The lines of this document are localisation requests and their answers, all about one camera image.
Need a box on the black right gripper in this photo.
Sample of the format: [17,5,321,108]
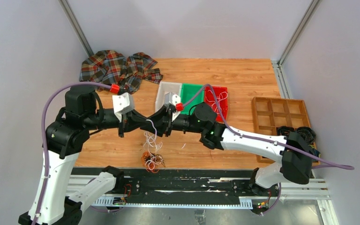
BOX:
[140,106,203,138]

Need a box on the white cable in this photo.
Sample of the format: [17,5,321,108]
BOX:
[205,89,229,116]
[143,119,164,172]

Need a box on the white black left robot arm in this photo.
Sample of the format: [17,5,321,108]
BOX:
[18,82,148,225]

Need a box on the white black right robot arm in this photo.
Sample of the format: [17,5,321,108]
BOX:
[140,103,313,195]

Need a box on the white plastic bin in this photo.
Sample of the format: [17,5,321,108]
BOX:
[155,81,182,112]

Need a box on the green plastic bin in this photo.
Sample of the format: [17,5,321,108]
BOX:
[180,83,204,110]

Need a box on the plaid flannel shirt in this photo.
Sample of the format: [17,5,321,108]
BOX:
[79,50,164,94]

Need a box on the red plastic bin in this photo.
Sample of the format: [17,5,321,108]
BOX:
[204,86,228,122]

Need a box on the wooden compartment tray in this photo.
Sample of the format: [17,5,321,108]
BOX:
[251,97,321,157]

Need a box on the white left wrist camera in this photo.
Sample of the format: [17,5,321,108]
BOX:
[112,93,135,122]

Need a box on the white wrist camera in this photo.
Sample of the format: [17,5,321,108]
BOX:
[164,92,184,122]
[112,93,135,122]

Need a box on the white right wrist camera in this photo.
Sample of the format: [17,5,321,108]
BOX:
[164,92,184,122]

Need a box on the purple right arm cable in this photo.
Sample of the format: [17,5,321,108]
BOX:
[175,84,355,171]

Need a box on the black mounting rail base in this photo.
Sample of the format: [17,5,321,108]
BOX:
[71,167,295,215]

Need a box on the black coiled strap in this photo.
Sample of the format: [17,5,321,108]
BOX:
[276,126,296,139]
[295,126,317,144]

